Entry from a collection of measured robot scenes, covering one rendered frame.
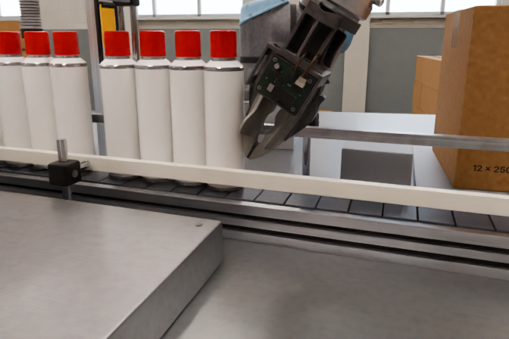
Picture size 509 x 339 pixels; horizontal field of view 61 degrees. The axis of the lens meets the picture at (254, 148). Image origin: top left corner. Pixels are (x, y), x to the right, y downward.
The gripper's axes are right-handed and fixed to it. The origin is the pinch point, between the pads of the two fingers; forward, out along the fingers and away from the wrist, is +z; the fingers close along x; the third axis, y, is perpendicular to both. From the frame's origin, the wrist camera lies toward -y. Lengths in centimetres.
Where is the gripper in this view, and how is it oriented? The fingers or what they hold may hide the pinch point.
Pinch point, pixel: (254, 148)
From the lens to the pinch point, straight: 57.6
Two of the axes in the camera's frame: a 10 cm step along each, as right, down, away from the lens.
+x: 8.2, 5.5, -1.4
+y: -3.1, 2.3, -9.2
